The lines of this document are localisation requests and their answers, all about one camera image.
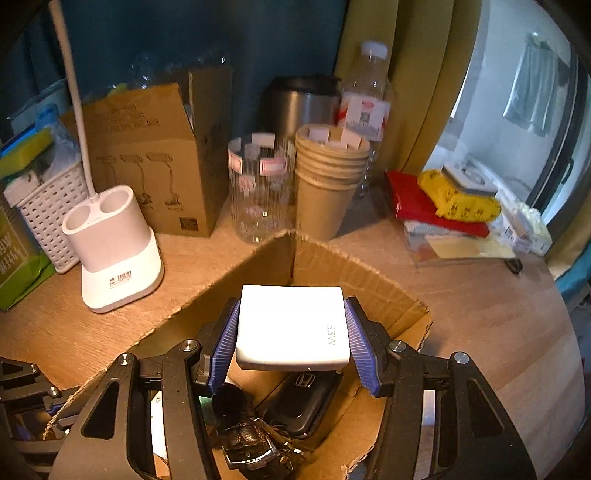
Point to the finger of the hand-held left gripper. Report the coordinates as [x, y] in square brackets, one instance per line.
[27, 378]
[37, 422]

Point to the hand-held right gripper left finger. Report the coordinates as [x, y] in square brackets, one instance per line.
[221, 341]

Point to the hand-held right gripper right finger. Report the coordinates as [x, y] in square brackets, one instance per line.
[364, 350]

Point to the small black cylinder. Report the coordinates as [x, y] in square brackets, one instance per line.
[228, 404]

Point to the white charger block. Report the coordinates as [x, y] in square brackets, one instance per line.
[286, 323]

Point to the black car key case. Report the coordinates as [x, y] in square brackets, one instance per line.
[300, 401]

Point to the cardboard box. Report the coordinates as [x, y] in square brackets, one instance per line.
[323, 272]

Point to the white bottle with green label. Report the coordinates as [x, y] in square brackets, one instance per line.
[158, 424]

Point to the black wristwatch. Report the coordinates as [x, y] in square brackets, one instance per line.
[249, 443]

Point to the green bag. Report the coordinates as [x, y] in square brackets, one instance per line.
[18, 272]

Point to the white desk lamp with holder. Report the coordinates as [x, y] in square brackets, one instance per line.
[115, 258]

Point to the clear sleeve with yellow paper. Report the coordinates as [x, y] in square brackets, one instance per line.
[457, 251]

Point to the clear patterned glass jar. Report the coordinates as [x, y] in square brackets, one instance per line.
[261, 198]

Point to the flat red box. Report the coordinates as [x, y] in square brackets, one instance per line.
[411, 203]

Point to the stack of brown paper cups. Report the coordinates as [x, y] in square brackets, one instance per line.
[323, 198]

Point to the small black object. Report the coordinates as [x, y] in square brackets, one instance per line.
[514, 266]

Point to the white plastic woven basket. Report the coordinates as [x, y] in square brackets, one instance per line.
[51, 207]

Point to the yellow printed packet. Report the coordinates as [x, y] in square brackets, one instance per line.
[461, 205]

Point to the small white square box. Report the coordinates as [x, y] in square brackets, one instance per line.
[471, 177]

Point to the white tissue packs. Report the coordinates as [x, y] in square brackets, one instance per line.
[526, 226]

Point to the brown lamp carton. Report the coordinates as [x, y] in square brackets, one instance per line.
[152, 138]

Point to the yellow curtain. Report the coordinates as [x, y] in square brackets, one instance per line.
[575, 240]
[415, 69]

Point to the stainless steel thermos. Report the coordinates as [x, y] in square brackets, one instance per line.
[295, 110]

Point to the clear plastic bag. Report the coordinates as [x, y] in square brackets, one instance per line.
[64, 120]

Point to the clear plastic water bottle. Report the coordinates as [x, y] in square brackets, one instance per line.
[369, 83]

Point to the hanging grey garment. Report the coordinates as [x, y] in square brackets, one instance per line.
[535, 87]

